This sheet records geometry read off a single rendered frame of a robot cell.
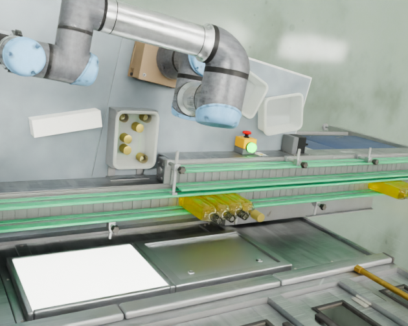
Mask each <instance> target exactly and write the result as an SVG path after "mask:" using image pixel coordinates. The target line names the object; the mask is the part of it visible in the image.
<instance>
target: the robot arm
mask: <svg viewBox="0 0 408 326"><path fill-rule="evenodd" d="M93 30H96V31H99V32H103V33H106V34H111V35H114V36H118V37H122V38H126V39H130V40H134V41H138V42H141V43H145V44H149V45H153V46H156V47H159V49H158V51H157V56H156V61H157V66H158V69H159V70H160V72H161V73H162V75H164V76H165V77H167V78H169V79H172V80H177V81H176V87H175V91H174V98H173V102H172V105H171V106H172V110H171V112H172V114H173V115H174V116H176V117H179V118H182V119H185V120H191V121H196V122H197V123H199V124H202V125H207V126H211V127H219V128H226V129H234V128H236V127H237V126H238V124H239V121H240V119H241V117H242V107H243V103H244V97H245V91H246V87H247V81H248V77H249V73H250V62H249V58H248V55H247V53H246V51H245V49H244V47H243V46H242V44H241V43H240V42H239V41H238V40H237V39H236V38H235V37H234V36H233V35H232V34H231V33H230V32H228V31H226V30H225V29H224V28H222V27H219V26H216V25H213V24H210V23H207V24H205V25H203V26H201V25H198V24H195V23H191V22H188V21H184V20H182V19H178V18H175V17H171V16H167V15H164V14H160V13H158V12H154V11H151V10H147V9H144V8H141V7H138V6H134V5H130V4H127V3H123V2H120V1H117V0H62V1H61V7H60V15H59V19H58V28H57V31H56V39H55V44H50V43H44V42H41V41H36V40H33V39H31V38H26V37H23V35H22V32H21V31H20V30H17V29H15V30H9V31H5V30H0V66H2V67H3V68H4V69H6V70H8V72H10V73H14V74H17V75H19V76H26V77H27V76H33V77H37V78H45V79H48V80H54V81H58V82H64V83H69V84H70V85H81V86H86V87H87V86H90V85H92V84H93V83H94V81H95V80H96V77H97V74H98V63H99V62H98V57H97V56H96V55H95V54H92V53H91V52H90V48H91V41H92V37H93Z"/></svg>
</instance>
